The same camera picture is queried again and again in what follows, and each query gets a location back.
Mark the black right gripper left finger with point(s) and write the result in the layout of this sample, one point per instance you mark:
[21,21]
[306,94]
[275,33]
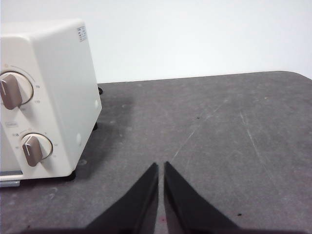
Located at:
[136,209]

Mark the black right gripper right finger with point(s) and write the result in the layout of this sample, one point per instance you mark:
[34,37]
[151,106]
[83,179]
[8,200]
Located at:
[185,209]

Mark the beige temperature knob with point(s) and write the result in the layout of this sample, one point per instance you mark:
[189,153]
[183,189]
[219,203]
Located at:
[11,91]

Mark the cream Toshiba toaster oven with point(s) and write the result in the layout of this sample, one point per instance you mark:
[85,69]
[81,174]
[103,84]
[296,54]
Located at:
[61,85]

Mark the black oven foot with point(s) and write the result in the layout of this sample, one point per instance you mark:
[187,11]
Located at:
[95,126]
[70,177]

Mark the beige timer knob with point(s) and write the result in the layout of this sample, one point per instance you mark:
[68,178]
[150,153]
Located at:
[34,151]

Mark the silver oven crumb tray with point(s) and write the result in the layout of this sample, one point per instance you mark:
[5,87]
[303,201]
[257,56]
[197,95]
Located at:
[9,184]

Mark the white rating label sticker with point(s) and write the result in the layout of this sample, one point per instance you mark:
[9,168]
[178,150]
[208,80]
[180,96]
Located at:
[81,33]

